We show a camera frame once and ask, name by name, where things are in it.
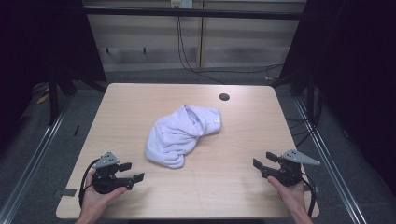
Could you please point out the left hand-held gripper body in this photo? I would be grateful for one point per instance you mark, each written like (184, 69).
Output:
(106, 179)

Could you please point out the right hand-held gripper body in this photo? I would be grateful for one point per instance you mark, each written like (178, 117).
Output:
(291, 172)

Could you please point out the light purple cloth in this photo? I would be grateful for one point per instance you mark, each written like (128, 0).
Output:
(174, 137)

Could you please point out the person's right hand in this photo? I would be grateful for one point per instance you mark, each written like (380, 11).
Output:
(294, 196)

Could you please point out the person's left hand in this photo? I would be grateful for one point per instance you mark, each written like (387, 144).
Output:
(95, 200)

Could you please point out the small black floor strip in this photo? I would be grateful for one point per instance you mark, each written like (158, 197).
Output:
(76, 130)

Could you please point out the black metal stand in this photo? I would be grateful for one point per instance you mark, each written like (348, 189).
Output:
(53, 99)

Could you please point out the yellow floor item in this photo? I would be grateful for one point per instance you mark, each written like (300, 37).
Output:
(42, 99)

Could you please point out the black curtain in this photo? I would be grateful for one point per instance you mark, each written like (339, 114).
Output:
(355, 62)
(37, 40)

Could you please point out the black horizontal metal bar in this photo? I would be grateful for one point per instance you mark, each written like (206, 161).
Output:
(193, 13)

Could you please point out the metal floor rail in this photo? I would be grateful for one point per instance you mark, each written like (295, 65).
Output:
(330, 158)
(34, 158)

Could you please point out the white wall socket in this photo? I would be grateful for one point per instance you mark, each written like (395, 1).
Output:
(181, 3)

